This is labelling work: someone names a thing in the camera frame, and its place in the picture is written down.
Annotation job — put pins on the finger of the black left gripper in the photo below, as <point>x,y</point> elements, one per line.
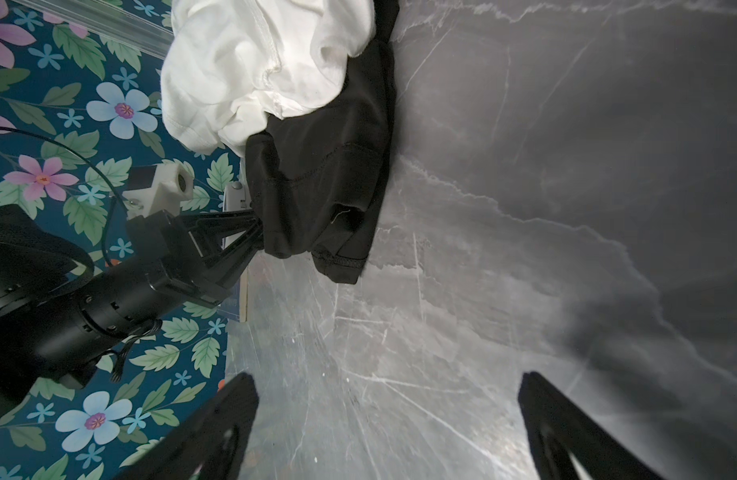
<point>220,224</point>
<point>225,268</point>

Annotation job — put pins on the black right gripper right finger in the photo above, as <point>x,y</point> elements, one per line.
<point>562,437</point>

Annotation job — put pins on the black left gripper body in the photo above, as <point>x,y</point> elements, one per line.
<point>175,253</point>

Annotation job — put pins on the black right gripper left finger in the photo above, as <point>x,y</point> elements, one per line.
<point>211,444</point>

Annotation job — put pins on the black cloth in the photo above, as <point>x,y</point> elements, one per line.
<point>318,181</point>

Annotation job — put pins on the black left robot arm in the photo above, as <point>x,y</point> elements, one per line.
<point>58,316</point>

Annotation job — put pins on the white cloth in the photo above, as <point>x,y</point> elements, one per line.
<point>233,64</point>

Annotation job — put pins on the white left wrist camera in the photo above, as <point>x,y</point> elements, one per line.
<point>155,188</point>

